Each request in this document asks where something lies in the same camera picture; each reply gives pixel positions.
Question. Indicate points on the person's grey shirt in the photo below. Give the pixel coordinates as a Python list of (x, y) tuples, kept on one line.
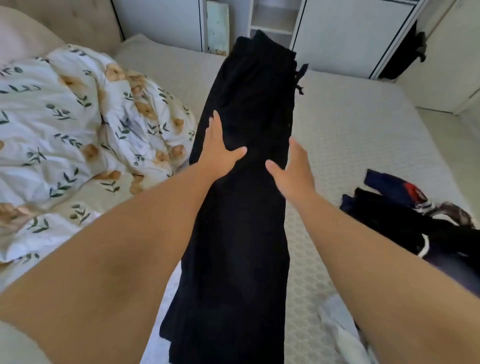
[(17, 347)]

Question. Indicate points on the pale blue board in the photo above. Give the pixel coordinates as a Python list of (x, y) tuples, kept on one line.
[(217, 26)]

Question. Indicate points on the beige padded headboard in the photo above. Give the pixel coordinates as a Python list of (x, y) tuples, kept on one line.
[(75, 22)]

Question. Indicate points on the cream door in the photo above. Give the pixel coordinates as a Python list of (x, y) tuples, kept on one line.
[(450, 52)]

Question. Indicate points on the person's left hand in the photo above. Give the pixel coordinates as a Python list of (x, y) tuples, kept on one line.
[(215, 155)]

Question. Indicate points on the black trousers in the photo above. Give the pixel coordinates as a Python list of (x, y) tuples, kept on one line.
[(243, 243)]

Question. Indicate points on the person's right thumb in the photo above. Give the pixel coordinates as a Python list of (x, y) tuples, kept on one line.
[(274, 169)]

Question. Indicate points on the black garment with white trim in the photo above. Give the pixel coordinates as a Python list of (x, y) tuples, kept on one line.
[(397, 225)]

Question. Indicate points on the white crumpled cloth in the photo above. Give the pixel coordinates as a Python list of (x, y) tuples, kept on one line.
[(345, 330)]

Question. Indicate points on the white floral duvet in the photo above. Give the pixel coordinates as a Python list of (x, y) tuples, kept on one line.
[(67, 135)]

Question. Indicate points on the person's right forearm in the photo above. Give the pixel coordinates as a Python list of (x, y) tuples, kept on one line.
[(382, 285)]

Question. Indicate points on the beige pillow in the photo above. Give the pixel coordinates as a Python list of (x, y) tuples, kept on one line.
[(22, 37)]

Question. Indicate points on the person's right hand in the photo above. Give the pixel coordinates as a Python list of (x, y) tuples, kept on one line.
[(296, 180)]

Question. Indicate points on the brown patterned garment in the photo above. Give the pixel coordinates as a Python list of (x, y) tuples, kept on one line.
[(455, 213)]

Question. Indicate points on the black hanging bag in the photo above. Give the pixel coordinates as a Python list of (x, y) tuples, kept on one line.
[(407, 56)]

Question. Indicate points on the bed with beige sheet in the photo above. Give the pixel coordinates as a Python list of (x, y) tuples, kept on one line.
[(356, 127)]

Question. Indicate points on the person's left thumb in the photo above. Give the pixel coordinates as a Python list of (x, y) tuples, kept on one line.
[(237, 153)]

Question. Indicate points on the white wardrobe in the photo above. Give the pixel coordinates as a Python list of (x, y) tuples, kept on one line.
[(337, 33)]

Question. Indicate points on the navy and red garment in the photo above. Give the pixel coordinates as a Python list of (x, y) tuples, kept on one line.
[(393, 187)]

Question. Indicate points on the person's left forearm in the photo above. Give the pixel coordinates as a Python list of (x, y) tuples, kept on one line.
[(112, 262)]

